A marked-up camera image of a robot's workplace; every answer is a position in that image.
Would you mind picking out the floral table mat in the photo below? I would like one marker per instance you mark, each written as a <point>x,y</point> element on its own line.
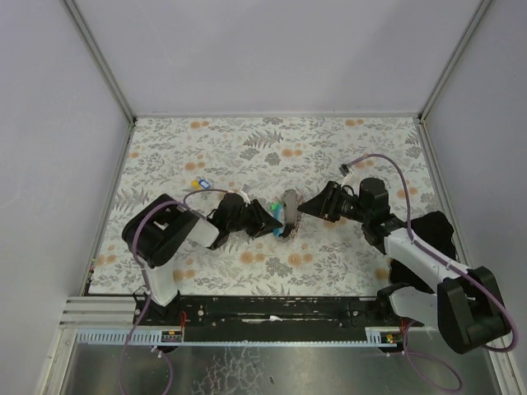
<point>265,157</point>

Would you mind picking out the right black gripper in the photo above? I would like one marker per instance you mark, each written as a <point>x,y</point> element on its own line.
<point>332,203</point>

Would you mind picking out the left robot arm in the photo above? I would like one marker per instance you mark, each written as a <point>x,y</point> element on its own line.
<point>156,233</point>

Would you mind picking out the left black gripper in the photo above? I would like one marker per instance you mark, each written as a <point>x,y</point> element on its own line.
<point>255,218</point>

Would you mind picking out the metal key organizer disc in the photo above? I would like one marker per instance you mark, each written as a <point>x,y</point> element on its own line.
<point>287,213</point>

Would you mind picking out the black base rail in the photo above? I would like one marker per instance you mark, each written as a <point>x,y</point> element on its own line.
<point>206,309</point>

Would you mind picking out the white cable duct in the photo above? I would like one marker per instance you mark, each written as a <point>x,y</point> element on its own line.
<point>231,337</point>

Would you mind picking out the loose blue key tag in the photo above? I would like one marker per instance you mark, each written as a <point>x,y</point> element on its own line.
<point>204,183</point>

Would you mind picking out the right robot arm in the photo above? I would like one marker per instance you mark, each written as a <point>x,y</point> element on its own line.
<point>464,304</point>

